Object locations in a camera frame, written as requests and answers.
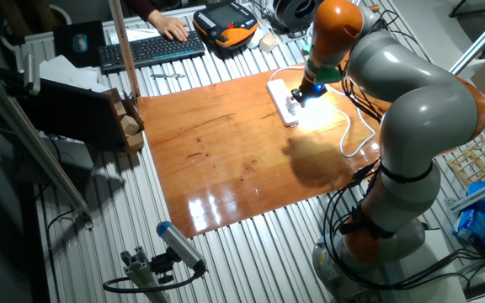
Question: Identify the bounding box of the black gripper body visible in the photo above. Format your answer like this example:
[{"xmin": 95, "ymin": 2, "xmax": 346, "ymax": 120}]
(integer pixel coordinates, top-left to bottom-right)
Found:
[{"xmin": 296, "ymin": 80, "xmax": 328, "ymax": 104}]

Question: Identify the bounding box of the white bulb holder with bulb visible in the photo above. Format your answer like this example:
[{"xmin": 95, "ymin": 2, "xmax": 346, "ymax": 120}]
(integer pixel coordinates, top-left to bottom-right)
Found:
[{"xmin": 283, "ymin": 94, "xmax": 311, "ymax": 118}]

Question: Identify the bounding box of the forearm in dark red sleeve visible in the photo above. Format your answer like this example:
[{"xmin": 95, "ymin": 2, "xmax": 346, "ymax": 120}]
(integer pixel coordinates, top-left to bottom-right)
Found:
[{"xmin": 123, "ymin": 0, "xmax": 160, "ymax": 23}]

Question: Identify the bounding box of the bystander hand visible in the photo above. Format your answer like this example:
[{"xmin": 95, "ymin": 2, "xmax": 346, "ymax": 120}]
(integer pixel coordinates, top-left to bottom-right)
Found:
[{"xmin": 147, "ymin": 9, "xmax": 190, "ymax": 43}]

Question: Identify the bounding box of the white power strip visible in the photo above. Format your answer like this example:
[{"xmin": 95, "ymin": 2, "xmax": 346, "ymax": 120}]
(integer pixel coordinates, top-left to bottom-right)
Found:
[{"xmin": 266, "ymin": 78, "xmax": 302, "ymax": 128}]

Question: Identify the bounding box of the small wooden cube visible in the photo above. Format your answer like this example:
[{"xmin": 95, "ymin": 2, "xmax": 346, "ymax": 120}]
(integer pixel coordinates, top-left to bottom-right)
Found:
[{"xmin": 259, "ymin": 32, "xmax": 280, "ymax": 54}]

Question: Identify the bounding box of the white rounded object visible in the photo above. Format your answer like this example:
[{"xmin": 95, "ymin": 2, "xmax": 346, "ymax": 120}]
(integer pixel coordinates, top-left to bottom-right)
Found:
[{"xmin": 245, "ymin": 28, "xmax": 265, "ymax": 50}]

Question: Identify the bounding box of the black filament spool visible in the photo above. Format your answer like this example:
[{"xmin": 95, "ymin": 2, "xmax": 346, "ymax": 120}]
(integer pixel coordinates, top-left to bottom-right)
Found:
[{"xmin": 271, "ymin": 0, "xmax": 324, "ymax": 31}]

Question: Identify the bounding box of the orange and black teach pendant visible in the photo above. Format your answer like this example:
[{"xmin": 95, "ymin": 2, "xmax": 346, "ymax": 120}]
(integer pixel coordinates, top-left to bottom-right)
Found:
[{"xmin": 192, "ymin": 0, "xmax": 260, "ymax": 49}]

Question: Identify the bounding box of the wooden board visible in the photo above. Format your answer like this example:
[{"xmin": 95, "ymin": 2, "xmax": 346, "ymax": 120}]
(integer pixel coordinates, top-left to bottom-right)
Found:
[{"xmin": 136, "ymin": 41, "xmax": 458, "ymax": 240}]

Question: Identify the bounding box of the silver pen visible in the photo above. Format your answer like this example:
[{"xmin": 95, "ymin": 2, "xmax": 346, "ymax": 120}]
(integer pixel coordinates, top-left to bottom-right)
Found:
[{"xmin": 150, "ymin": 72, "xmax": 187, "ymax": 80}]

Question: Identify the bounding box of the black keyboard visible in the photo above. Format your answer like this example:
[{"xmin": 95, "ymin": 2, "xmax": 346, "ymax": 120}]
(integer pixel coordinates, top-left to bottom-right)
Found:
[{"xmin": 97, "ymin": 29, "xmax": 206, "ymax": 73}]

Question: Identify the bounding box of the wooden rack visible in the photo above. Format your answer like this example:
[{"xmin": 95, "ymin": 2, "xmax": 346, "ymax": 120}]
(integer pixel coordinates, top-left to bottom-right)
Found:
[{"xmin": 447, "ymin": 136, "xmax": 485, "ymax": 187}]

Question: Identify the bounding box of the grey computer mouse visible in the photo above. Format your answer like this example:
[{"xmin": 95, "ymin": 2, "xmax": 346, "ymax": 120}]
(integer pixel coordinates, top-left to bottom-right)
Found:
[{"xmin": 72, "ymin": 33, "xmax": 89, "ymax": 54}]

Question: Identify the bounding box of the black monitor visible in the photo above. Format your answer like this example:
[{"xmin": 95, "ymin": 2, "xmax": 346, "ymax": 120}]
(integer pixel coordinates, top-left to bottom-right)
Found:
[{"xmin": 0, "ymin": 66, "xmax": 120, "ymax": 151}]

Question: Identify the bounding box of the white paper stack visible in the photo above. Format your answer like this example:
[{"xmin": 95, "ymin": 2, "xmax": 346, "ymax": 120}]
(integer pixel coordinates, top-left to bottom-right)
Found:
[{"xmin": 39, "ymin": 54, "xmax": 111, "ymax": 93}]

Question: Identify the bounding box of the black mouse pad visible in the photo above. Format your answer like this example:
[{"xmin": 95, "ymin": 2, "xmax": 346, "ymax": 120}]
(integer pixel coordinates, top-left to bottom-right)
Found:
[{"xmin": 52, "ymin": 20, "xmax": 108, "ymax": 68}]

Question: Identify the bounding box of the grey metal tripod bar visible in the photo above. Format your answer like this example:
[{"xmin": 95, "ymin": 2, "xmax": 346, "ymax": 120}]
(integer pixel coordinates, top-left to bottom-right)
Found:
[{"xmin": 0, "ymin": 58, "xmax": 94, "ymax": 231}]

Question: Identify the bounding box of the white power strip cable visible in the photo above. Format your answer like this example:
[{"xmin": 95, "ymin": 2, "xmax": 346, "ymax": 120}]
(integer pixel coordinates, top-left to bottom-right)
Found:
[{"xmin": 269, "ymin": 65, "xmax": 377, "ymax": 160}]

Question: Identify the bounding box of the silver camera with blue end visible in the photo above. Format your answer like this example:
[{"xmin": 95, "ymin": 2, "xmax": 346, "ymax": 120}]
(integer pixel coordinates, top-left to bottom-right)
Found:
[{"xmin": 156, "ymin": 221, "xmax": 208, "ymax": 273}]

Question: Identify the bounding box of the aluminium profile post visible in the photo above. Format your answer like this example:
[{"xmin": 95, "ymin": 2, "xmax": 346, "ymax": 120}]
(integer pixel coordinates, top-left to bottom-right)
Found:
[{"xmin": 120, "ymin": 247, "xmax": 170, "ymax": 303}]

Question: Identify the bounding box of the black camera cable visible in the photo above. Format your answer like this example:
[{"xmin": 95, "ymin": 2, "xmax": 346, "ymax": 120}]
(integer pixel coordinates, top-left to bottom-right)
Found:
[{"xmin": 102, "ymin": 268, "xmax": 204, "ymax": 295}]

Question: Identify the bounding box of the silver side camera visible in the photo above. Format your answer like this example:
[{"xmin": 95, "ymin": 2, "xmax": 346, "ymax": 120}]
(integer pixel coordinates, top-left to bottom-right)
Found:
[{"xmin": 22, "ymin": 52, "xmax": 41, "ymax": 96}]

